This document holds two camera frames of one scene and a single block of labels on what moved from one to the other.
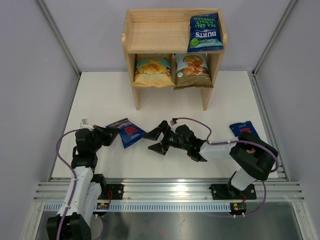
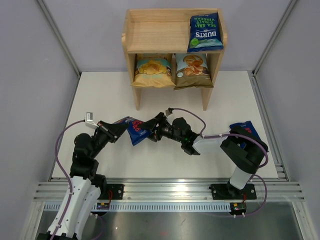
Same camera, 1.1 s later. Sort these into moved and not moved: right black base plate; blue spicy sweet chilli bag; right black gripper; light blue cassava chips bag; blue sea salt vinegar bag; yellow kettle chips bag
Moved: right black gripper; blue spicy sweet chilli bag
Not moved: blue sea salt vinegar bag; light blue cassava chips bag; yellow kettle chips bag; right black base plate
